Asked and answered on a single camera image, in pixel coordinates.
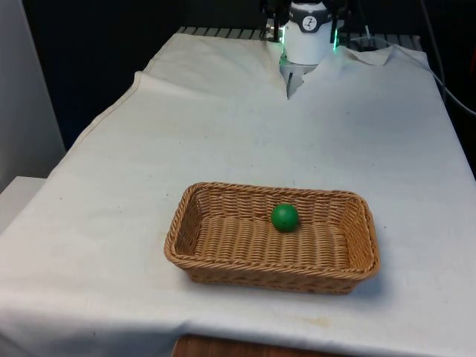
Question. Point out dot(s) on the green ball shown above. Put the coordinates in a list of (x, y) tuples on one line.
[(284, 218)]

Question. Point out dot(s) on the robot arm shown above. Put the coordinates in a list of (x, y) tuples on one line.
[(305, 41)]

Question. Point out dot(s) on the rectangular wicker basket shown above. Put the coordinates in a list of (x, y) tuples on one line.
[(238, 245)]

